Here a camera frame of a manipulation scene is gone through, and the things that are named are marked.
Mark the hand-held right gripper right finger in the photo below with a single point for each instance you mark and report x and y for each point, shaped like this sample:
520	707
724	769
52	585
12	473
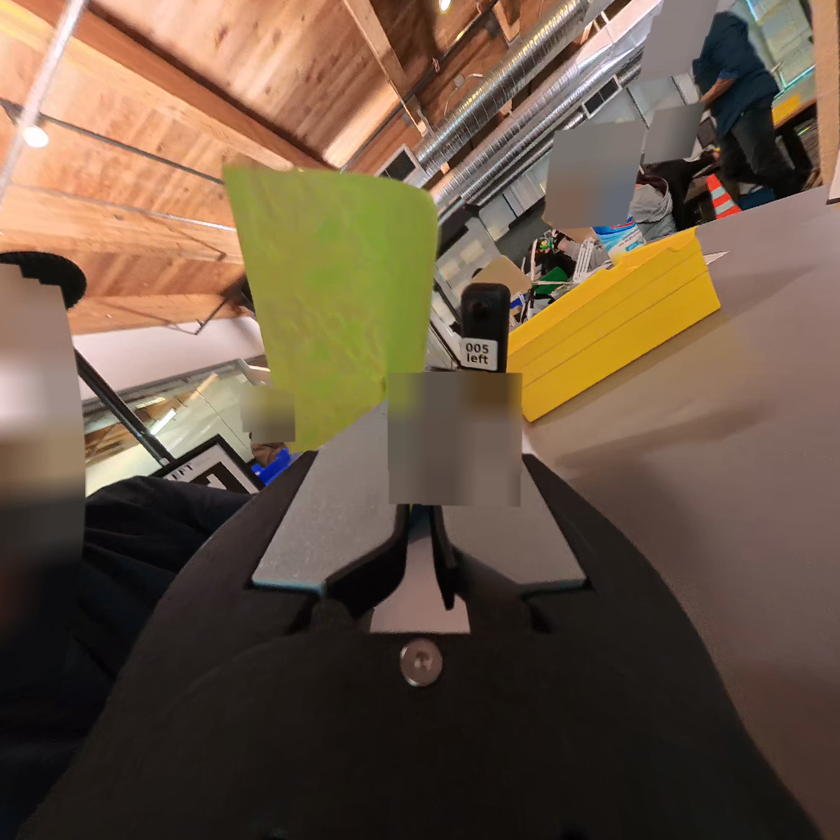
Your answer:
518	544

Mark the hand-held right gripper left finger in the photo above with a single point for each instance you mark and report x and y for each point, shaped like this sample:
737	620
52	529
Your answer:
328	518

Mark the green paper sheet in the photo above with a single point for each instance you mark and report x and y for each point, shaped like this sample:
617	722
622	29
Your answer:
334	282

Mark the brown cardboard piece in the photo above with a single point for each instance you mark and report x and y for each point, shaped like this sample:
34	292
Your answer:
504	274

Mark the blue plastic crate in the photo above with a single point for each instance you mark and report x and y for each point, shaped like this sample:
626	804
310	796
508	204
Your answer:
272	467

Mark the yellow plastic bin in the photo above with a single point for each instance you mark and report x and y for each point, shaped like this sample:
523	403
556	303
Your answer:
610	321

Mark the black white marker board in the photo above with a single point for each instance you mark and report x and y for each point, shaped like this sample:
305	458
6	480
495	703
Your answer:
210	467

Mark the blue white packet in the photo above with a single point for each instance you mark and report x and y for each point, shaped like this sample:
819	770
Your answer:
620	237

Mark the person's dark clothing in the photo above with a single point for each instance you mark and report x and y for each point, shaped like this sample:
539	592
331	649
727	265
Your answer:
111	590

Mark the black metal pole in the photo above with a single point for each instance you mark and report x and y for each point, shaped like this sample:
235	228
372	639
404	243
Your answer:
124	410

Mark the small white card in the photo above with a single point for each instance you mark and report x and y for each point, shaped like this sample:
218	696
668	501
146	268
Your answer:
716	257

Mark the orange traffic cone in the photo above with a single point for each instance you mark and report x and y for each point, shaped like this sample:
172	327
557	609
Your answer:
722	197

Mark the round ceiling lamp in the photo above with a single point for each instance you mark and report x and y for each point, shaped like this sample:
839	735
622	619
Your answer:
34	136

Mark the metal ceiling conduit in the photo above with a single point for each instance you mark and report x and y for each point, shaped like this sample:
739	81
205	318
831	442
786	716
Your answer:
39	85

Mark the silver spiral air duct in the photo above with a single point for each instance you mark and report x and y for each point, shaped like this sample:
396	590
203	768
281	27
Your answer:
544	141
505	85

